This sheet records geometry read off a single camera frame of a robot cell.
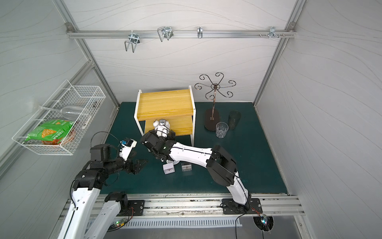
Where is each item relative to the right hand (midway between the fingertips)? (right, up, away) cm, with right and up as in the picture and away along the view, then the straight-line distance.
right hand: (161, 130), depth 83 cm
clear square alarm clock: (+14, -21, +1) cm, 25 cm away
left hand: (-8, -12, -10) cm, 18 cm away
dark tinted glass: (+45, +7, +14) cm, 47 cm away
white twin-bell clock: (+7, -19, +4) cm, 21 cm away
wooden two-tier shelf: (+10, +13, -8) cm, 18 cm away
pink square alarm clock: (+4, -21, 0) cm, 22 cm away
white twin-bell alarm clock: (-1, +4, -6) cm, 7 cm away
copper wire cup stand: (+32, +8, +25) cm, 41 cm away
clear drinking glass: (+38, 0, +19) cm, 42 cm away
